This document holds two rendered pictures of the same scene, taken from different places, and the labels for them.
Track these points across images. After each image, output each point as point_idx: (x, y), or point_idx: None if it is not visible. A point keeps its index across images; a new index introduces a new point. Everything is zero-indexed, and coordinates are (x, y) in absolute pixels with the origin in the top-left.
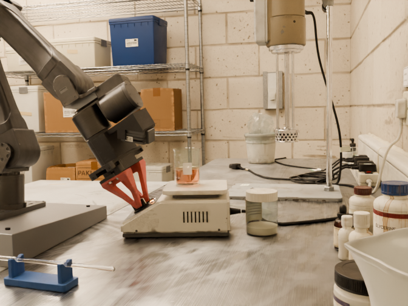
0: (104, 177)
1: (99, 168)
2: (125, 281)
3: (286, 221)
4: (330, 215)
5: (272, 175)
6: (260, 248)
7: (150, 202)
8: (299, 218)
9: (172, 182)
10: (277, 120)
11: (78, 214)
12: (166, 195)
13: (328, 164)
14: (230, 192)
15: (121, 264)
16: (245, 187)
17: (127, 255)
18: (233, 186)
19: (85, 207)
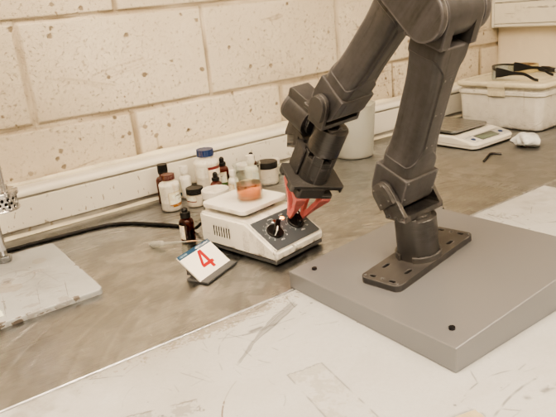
0: (322, 195)
1: (337, 174)
2: (365, 206)
3: (170, 232)
4: (125, 231)
5: None
6: None
7: (285, 218)
8: (155, 232)
9: (249, 207)
10: (2, 178)
11: (347, 243)
12: (271, 209)
13: (0, 227)
14: (76, 293)
15: (353, 218)
16: (23, 303)
17: (340, 224)
18: (11, 318)
19: (321, 264)
